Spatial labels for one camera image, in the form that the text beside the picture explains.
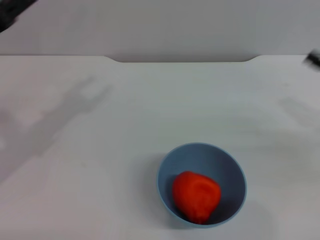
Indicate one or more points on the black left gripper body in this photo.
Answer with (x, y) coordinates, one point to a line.
(8, 11)

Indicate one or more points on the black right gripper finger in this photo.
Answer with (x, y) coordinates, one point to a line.
(314, 58)

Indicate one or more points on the blue ceramic bowl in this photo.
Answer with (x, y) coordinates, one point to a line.
(200, 157)

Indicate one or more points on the orange mandarin fruit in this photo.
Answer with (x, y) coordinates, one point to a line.
(195, 195)

